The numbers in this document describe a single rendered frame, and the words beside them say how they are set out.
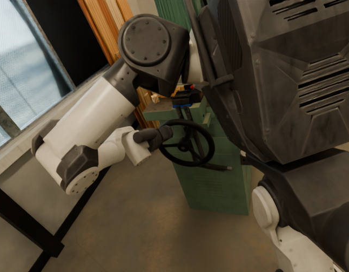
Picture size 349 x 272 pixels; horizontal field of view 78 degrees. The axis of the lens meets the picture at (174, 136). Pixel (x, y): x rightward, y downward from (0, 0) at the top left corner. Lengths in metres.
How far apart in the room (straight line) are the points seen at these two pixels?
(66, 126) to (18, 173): 1.46
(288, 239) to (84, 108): 0.56
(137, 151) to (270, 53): 0.48
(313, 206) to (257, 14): 0.30
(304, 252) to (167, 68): 0.55
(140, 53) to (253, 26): 0.18
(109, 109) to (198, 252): 1.32
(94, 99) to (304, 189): 0.40
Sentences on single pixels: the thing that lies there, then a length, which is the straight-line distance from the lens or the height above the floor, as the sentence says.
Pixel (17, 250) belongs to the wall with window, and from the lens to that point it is 1.99.
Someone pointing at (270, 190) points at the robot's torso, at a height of 1.01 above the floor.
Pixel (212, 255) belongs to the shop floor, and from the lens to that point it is 1.58.
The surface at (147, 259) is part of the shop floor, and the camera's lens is 1.69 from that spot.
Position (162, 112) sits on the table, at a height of 0.89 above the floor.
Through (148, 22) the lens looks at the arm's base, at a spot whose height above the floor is 1.38.
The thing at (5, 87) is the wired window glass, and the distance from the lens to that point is 1.97.
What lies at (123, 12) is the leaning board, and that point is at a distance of 3.01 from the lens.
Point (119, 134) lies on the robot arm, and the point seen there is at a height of 1.12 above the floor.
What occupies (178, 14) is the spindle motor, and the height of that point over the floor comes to 1.31.
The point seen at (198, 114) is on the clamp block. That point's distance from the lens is 0.99.
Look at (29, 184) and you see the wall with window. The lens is 1.93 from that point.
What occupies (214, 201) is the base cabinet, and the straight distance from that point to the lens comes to 1.62.
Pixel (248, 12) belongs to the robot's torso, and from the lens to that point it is 0.31.
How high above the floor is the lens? 1.42
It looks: 34 degrees down
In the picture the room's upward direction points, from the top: 19 degrees counter-clockwise
